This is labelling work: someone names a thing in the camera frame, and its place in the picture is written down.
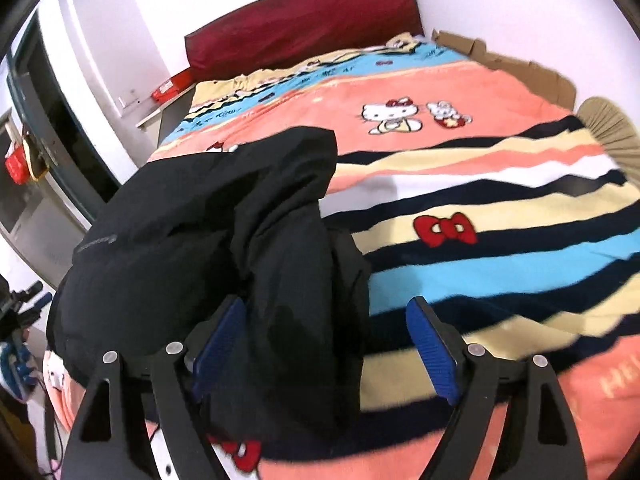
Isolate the black hooded winter coat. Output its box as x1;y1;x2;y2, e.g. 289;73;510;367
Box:
47;127;370;441

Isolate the yellow hanging bag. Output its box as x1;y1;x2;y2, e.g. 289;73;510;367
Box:
22;130;49;182

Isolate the red hanging bag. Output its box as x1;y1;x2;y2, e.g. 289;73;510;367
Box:
4;143;30;185

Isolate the dark green door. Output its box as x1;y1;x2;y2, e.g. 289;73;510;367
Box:
8;16;120;222

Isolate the white bedside shelf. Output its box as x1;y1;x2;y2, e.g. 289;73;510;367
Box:
136;84;195;148

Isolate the Hello Kitty striped blanket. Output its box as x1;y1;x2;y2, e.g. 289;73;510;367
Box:
44;34;639;479

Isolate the red box on shelf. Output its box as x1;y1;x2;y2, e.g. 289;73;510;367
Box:
151;67;194;104

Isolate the beige woven fan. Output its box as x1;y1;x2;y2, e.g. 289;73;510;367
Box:
576;96;640;186

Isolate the brown cardboard sheet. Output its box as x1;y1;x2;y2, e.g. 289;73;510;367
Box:
432;29;577;110

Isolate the dark red headboard cushion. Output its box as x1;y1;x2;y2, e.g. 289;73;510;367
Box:
184;0;423;81

